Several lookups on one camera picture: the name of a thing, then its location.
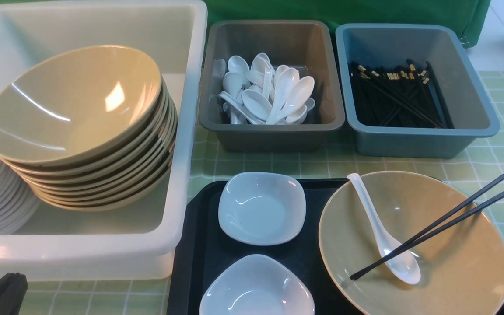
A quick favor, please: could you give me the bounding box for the pile of black chopsticks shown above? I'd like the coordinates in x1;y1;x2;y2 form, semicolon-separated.
348;59;454;129

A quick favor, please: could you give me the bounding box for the pile of white spoons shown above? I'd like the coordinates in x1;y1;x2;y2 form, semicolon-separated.
212;52;315;125

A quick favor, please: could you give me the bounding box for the black chopstick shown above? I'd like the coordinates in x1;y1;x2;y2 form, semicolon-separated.
386;173;504;255
350;191;504;281

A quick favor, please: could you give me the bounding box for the black serving tray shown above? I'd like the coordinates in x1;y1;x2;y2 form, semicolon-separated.
170;177;504;315

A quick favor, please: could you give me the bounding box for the stack of tan bowls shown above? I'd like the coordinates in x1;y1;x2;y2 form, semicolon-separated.
0;45;178;212

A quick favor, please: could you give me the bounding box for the tan noodle bowl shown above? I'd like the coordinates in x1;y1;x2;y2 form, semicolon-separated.
318;171;504;315

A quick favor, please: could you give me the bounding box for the large white plastic tub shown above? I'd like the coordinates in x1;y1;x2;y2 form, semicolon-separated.
0;0;208;282

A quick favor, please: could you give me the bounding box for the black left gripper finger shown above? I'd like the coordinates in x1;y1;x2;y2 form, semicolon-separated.
0;273;28;315

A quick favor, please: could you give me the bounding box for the grey plastic bin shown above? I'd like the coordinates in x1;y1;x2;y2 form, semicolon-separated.
198;20;346;153

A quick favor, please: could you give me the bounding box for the white ceramic soup spoon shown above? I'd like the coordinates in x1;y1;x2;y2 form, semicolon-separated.
347;173;421;285

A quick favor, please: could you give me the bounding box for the green fabric backdrop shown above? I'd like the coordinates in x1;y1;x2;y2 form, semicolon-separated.
0;0;491;49

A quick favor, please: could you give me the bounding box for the blue plastic bin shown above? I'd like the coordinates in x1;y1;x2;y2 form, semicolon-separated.
336;23;500;159

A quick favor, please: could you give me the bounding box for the white square dish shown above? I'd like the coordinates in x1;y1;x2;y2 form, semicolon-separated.
199;255;315;315
218;172;307;246

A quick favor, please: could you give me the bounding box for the green checkered tablecloth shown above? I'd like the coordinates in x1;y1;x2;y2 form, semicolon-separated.
20;70;504;315

